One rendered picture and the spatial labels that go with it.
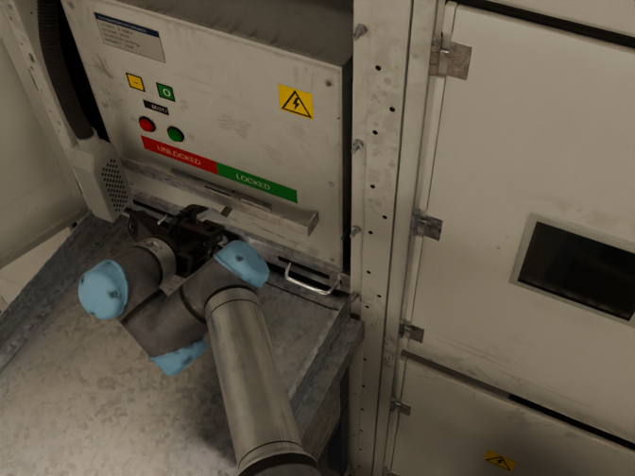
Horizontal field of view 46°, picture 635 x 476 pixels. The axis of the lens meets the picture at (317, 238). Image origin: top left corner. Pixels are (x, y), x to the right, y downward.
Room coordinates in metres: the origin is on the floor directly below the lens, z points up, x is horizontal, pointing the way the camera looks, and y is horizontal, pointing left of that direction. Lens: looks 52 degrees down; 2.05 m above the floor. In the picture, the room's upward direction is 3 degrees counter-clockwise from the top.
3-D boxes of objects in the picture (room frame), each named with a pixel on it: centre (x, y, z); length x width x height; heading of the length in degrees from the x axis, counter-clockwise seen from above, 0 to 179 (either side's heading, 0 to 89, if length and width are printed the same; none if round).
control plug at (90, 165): (0.94, 0.39, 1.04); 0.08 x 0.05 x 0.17; 152
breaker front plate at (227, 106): (0.90, 0.17, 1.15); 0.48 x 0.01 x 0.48; 62
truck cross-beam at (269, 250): (0.92, 0.17, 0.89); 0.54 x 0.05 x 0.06; 62
